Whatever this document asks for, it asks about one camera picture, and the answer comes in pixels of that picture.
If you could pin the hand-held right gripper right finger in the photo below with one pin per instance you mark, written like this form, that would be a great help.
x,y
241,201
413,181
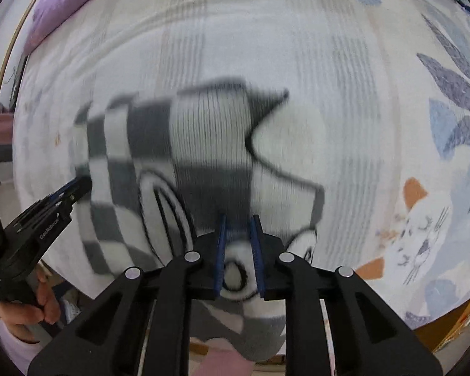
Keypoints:
x,y
256,258

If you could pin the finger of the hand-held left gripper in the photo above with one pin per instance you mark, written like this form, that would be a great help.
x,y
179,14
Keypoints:
x,y
76,194
58,192

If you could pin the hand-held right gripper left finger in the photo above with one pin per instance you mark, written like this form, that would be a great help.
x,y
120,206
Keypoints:
x,y
219,258

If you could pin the grey white checkered sweater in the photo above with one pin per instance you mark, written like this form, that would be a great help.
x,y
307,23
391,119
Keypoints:
x,y
211,145

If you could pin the person's left hand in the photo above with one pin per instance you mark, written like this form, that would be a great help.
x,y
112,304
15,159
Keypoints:
x,y
27,319

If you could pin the person's pink clothing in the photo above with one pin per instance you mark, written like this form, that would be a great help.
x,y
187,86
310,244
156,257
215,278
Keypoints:
x,y
219,360

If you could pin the wooden pole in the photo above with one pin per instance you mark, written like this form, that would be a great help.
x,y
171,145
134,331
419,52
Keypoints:
x,y
13,43

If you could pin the wooden cabinet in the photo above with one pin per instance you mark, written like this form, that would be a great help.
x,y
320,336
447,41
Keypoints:
x,y
454,329

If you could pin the white floral bed sheet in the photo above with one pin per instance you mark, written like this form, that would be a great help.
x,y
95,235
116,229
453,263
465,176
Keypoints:
x,y
297,27

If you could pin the wooden bed frame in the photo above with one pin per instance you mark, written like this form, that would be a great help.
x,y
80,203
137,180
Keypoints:
x,y
197,348

